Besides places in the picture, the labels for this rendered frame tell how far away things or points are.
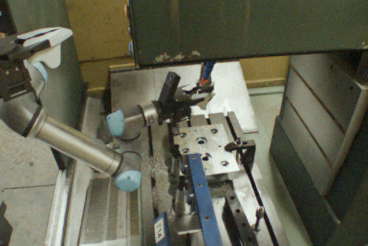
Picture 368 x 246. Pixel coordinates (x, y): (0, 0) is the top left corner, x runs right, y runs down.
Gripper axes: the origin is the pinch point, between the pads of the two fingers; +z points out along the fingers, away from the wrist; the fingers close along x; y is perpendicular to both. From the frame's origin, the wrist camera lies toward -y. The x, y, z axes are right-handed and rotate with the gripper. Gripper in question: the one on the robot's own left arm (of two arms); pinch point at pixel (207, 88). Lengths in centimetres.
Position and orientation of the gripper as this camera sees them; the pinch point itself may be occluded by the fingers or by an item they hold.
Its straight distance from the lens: 107.9
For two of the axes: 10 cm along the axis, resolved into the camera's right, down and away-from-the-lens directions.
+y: 0.4, 7.7, 6.4
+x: 4.6, 5.5, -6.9
